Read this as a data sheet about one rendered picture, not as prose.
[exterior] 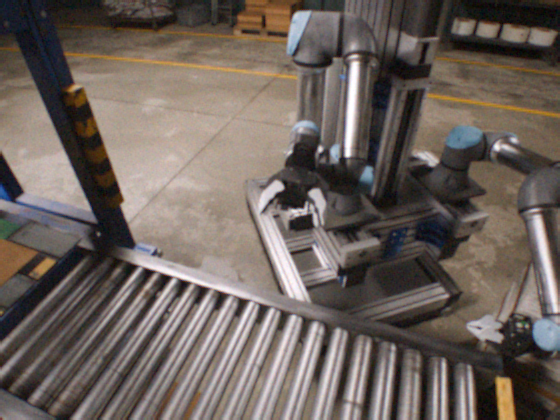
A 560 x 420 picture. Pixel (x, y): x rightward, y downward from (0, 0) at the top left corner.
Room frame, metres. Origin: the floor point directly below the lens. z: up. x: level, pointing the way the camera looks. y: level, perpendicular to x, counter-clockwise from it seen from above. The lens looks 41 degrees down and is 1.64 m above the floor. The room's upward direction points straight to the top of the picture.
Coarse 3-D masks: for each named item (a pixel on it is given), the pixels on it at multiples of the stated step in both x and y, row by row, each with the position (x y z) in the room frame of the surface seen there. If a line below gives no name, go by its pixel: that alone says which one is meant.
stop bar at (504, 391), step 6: (498, 378) 0.33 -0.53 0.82; (504, 378) 0.33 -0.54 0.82; (498, 384) 0.32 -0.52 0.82; (504, 384) 0.32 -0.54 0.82; (510, 384) 0.32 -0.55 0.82; (498, 390) 0.31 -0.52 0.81; (504, 390) 0.30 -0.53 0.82; (510, 390) 0.30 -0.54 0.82; (498, 396) 0.29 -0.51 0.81; (504, 396) 0.29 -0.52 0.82; (510, 396) 0.29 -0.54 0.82; (498, 402) 0.28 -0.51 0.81; (504, 402) 0.28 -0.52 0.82; (510, 402) 0.28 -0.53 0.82; (498, 408) 0.27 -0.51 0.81; (504, 408) 0.26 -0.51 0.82; (510, 408) 0.26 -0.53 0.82; (504, 414) 0.25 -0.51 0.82; (510, 414) 0.25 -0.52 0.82
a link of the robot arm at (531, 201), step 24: (552, 168) 0.75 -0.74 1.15; (528, 192) 0.70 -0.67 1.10; (552, 192) 0.68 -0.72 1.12; (528, 216) 0.66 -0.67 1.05; (552, 216) 0.64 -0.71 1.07; (528, 240) 0.62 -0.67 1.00; (552, 240) 0.58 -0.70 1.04; (552, 264) 0.53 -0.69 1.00; (552, 288) 0.49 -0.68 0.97; (552, 312) 0.44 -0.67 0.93; (552, 336) 0.39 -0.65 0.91
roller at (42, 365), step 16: (112, 272) 0.68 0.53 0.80; (128, 272) 0.70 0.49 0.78; (112, 288) 0.63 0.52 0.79; (96, 304) 0.56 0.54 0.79; (80, 320) 0.51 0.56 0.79; (64, 336) 0.46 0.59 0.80; (48, 352) 0.41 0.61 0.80; (64, 352) 0.42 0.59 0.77; (32, 368) 0.36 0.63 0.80; (48, 368) 0.37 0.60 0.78; (16, 384) 0.32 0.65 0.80; (32, 384) 0.33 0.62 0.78
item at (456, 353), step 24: (96, 240) 0.82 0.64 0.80; (144, 264) 0.71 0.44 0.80; (168, 264) 0.71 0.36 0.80; (216, 288) 0.62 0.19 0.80; (240, 288) 0.62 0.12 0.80; (240, 312) 0.59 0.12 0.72; (264, 312) 0.57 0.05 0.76; (288, 312) 0.54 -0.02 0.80; (312, 312) 0.54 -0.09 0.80; (336, 312) 0.54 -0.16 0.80; (384, 336) 0.46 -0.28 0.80; (408, 336) 0.46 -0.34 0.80; (456, 360) 0.39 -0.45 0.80; (480, 360) 0.39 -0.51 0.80; (480, 384) 0.36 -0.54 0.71
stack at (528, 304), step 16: (528, 272) 0.78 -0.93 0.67; (512, 288) 0.84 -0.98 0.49; (528, 288) 0.67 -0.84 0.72; (512, 304) 0.70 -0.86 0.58; (528, 304) 0.58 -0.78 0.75; (496, 352) 0.57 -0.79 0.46; (512, 368) 0.53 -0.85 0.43; (528, 368) 0.50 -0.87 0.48; (544, 368) 0.48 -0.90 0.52; (512, 384) 0.50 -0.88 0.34; (544, 384) 0.46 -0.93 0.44; (480, 400) 0.53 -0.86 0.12; (496, 400) 0.50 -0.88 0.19; (528, 400) 0.46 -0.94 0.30; (544, 400) 0.43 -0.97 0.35; (480, 416) 0.49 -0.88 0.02; (528, 416) 0.43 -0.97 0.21; (544, 416) 0.41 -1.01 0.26
